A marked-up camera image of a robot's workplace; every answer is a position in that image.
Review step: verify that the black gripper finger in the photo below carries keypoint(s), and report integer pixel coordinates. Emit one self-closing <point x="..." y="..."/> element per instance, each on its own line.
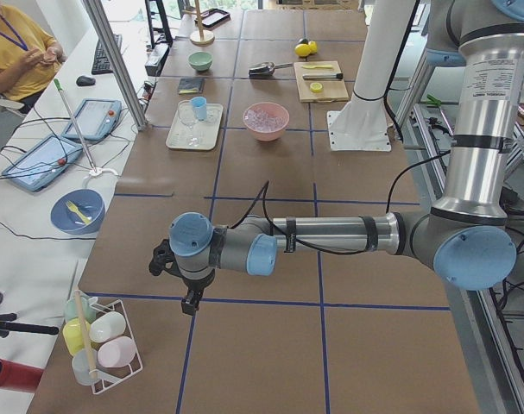
<point x="190" y="302"/>
<point x="162" y="255"/>

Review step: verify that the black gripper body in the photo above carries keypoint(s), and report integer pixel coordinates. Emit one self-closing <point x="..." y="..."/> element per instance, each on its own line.
<point x="196" y="284"/>

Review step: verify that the clear ice cubes pile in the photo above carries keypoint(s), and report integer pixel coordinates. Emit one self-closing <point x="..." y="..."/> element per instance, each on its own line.
<point x="262" y="121"/>

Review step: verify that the pink bowl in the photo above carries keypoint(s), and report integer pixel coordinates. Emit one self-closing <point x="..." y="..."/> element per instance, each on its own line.
<point x="274" y="109"/>

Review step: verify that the steel ice scoop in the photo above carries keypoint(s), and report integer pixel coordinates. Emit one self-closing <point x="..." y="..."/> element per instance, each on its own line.
<point x="266" y="69"/>

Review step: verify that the blue plastic cup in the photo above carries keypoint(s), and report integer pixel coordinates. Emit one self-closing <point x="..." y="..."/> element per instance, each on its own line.
<point x="199" y="106"/>

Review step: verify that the blue bowl on side table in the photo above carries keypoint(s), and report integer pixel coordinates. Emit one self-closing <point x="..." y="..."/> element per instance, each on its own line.
<point x="90" y="202"/>

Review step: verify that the yellow plastic fork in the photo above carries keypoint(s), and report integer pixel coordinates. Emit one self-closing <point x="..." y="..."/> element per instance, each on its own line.
<point x="71" y="206"/>

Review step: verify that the cream bear tray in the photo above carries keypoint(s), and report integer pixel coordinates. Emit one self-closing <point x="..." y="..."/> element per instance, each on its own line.
<point x="188" y="134"/>

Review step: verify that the clear wine glass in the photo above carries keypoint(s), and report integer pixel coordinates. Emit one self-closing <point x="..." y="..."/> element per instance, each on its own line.
<point x="188" y="119"/>

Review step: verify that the teach pendant near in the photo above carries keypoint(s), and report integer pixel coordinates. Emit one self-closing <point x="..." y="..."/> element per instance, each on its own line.
<point x="43" y="163"/>

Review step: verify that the teach pendant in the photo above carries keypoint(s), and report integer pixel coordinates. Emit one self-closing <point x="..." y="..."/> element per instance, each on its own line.
<point x="97" y="117"/>
<point x="43" y="163"/>

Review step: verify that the teach pendant far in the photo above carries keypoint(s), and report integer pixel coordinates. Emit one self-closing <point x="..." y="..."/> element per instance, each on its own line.
<point x="97" y="117"/>

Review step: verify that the grey yellow cloth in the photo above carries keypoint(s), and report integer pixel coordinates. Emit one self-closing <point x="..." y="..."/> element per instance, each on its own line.
<point x="189" y="86"/>

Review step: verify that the black computer mouse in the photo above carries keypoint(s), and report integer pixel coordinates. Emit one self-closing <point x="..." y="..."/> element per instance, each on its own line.
<point x="83" y="81"/>

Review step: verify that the green bowl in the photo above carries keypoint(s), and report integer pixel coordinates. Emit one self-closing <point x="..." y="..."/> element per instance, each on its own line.
<point x="200" y="61"/>

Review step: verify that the black keyboard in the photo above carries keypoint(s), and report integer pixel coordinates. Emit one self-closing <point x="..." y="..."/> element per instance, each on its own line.
<point x="101" y="63"/>

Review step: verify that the wooden mug tree stand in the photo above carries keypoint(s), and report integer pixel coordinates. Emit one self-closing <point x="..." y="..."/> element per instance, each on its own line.
<point x="201" y="36"/>

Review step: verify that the lemon half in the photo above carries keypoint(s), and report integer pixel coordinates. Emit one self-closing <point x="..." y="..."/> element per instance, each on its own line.
<point x="316" y="87"/>

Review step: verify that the yellow plastic knife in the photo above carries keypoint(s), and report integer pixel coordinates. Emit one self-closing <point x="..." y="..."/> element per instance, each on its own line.
<point x="313" y="67"/>

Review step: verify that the wooden cutting board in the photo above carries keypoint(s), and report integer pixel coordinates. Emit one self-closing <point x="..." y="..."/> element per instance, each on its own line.
<point x="334" y="91"/>

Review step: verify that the steel muddler black tip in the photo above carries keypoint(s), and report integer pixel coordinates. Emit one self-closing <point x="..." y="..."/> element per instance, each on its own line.
<point x="323" y="76"/>

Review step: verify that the person in yellow shirt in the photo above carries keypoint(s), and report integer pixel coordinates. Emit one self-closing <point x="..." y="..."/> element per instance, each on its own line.
<point x="29" y="58"/>

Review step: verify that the yellow lemon round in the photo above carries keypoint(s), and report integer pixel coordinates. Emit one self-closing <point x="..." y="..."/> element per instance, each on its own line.
<point x="302" y="50"/>

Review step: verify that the yellow lemon oval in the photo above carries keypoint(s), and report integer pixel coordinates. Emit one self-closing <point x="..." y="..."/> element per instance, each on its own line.
<point x="313" y="46"/>

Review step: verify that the white wire cup rack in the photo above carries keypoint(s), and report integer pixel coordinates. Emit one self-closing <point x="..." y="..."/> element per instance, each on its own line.
<point x="101" y="342"/>

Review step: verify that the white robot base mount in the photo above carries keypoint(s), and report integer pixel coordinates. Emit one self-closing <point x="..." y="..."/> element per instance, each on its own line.
<point x="359" y="126"/>

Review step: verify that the aluminium frame post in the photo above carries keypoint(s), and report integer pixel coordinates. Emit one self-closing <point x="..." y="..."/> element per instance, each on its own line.
<point x="101" y="24"/>

